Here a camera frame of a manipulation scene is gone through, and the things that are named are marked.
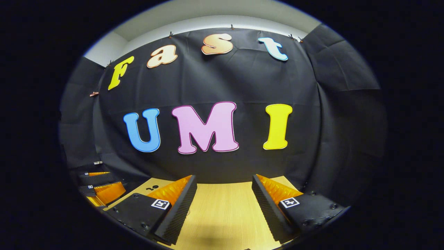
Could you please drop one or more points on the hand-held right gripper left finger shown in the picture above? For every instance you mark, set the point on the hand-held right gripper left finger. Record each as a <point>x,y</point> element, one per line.
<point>180,211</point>

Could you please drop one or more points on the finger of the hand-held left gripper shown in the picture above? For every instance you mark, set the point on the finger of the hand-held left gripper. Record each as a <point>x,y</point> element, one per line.
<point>97,178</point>
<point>107,192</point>

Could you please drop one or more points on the red cloth clip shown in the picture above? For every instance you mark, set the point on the red cloth clip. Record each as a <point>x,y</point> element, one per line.
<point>94,93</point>

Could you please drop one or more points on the black backdrop cloth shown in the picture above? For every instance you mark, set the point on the black backdrop cloth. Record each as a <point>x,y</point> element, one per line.
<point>225,76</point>

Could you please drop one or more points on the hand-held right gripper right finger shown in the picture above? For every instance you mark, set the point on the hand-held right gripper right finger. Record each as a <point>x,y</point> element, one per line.
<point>269,211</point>

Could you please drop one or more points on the wooden desktop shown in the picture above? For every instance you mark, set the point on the wooden desktop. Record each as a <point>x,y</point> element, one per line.
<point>225,208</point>

